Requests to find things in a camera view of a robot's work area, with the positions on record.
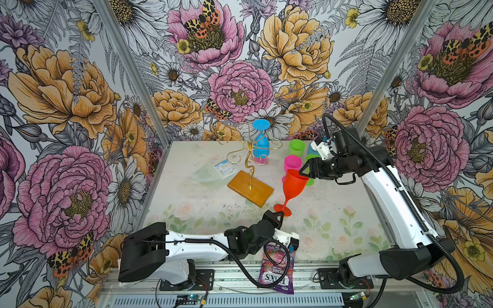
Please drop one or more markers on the clear surgical mask packet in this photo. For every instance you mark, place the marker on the clear surgical mask packet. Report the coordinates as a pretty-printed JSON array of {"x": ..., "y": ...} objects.
[{"x": 214, "y": 172}]

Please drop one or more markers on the gold wire glass rack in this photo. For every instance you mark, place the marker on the gold wire glass rack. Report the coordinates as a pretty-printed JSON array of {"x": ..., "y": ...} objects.
[{"x": 244, "y": 183}]

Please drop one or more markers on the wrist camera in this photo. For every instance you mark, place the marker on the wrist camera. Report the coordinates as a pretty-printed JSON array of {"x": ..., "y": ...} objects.
[
  {"x": 289, "y": 240},
  {"x": 324, "y": 148}
]

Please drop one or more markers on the pink wine glass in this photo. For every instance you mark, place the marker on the pink wine glass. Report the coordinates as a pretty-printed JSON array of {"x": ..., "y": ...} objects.
[{"x": 291, "y": 162}]

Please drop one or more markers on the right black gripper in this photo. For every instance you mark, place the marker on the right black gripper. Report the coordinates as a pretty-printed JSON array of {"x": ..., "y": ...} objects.
[{"x": 316, "y": 165}]

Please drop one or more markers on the red wine glass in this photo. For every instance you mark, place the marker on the red wine glass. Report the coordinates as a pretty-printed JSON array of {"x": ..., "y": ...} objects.
[{"x": 293, "y": 185}]

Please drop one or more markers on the green wine glass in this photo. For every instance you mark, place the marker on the green wine glass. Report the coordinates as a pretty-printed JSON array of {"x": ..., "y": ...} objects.
[
  {"x": 297, "y": 148},
  {"x": 311, "y": 180}
]

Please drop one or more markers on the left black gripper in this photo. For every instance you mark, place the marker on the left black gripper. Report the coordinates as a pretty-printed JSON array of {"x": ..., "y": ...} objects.
[{"x": 271, "y": 215}]

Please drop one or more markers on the blue wine glass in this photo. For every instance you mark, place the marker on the blue wine glass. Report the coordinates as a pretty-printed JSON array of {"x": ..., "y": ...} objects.
[
  {"x": 312, "y": 149},
  {"x": 261, "y": 143}
]

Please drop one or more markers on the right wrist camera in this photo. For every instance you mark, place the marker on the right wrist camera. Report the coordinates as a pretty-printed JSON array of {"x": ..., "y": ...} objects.
[{"x": 324, "y": 148}]

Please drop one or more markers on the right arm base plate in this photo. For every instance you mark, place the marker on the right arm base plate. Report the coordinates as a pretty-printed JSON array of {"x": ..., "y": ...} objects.
[{"x": 331, "y": 279}]

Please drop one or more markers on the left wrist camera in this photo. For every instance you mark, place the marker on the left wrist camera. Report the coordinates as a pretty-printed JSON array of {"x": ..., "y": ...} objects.
[{"x": 289, "y": 240}]

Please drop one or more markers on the aluminium front rail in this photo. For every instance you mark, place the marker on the aluminium front rail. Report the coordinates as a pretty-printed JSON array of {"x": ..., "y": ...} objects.
[{"x": 228, "y": 277}]

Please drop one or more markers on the green circuit board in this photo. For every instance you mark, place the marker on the green circuit board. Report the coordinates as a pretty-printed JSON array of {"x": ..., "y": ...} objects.
[{"x": 187, "y": 299}]

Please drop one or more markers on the purple Fox's candy bag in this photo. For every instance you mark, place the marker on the purple Fox's candy bag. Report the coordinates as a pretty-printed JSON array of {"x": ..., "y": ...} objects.
[{"x": 274, "y": 265}]

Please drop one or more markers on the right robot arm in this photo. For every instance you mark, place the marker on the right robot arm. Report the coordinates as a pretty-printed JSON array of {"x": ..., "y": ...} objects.
[{"x": 415, "y": 244}]

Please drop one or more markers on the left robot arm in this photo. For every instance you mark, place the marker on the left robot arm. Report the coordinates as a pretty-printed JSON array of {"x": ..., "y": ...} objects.
[{"x": 155, "y": 251}]

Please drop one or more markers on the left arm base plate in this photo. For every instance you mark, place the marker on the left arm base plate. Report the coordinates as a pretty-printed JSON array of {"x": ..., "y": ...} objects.
[{"x": 202, "y": 280}]

